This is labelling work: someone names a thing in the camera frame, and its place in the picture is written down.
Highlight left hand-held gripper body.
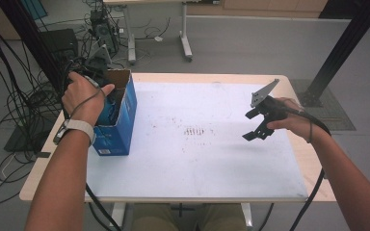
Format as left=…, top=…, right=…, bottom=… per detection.
left=66, top=43, right=113, bottom=88

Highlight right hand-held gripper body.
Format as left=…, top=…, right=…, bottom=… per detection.
left=250, top=78, right=289, bottom=122

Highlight blue cardboard box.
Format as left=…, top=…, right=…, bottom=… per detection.
left=91, top=68, right=139, bottom=158

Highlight person's right hand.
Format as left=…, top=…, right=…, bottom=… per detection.
left=266, top=96, right=318, bottom=144

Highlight person's left hand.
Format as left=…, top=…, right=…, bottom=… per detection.
left=61, top=70, right=117, bottom=127

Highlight light wooden table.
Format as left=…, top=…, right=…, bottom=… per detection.
left=18, top=72, right=337, bottom=204

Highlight black computer tower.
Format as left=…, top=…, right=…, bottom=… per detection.
left=89, top=8, right=119, bottom=56

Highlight black equipment case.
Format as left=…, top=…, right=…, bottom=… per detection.
left=39, top=28, right=80, bottom=65

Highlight white table mat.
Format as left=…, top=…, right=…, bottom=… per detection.
left=85, top=81, right=309, bottom=198

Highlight white table leg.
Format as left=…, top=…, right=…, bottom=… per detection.
left=109, top=202, right=127, bottom=228
left=241, top=202, right=254, bottom=228

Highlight white background desk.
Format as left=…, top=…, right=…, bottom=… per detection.
left=102, top=0, right=221, bottom=64

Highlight wooden cabinet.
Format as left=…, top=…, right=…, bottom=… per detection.
left=186, top=0, right=330, bottom=19

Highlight person's khaki trousers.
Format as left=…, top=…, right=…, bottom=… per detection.
left=129, top=202, right=249, bottom=231

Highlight left gripper thin wrist cord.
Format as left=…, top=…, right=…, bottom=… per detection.
left=69, top=88, right=107, bottom=118

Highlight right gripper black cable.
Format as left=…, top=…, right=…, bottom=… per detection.
left=284, top=105, right=332, bottom=231

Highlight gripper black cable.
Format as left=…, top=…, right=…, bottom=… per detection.
left=284, top=105, right=332, bottom=231
left=62, top=60, right=123, bottom=231

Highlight wristwatch with white strap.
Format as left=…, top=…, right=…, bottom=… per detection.
left=52, top=117, right=96, bottom=147

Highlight black metal post with base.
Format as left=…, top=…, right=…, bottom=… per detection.
left=298, top=0, right=370, bottom=109

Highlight dark stand base plate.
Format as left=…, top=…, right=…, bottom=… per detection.
left=3, top=115, right=56, bottom=154

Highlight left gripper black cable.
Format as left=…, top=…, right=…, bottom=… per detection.
left=62, top=60, right=123, bottom=231

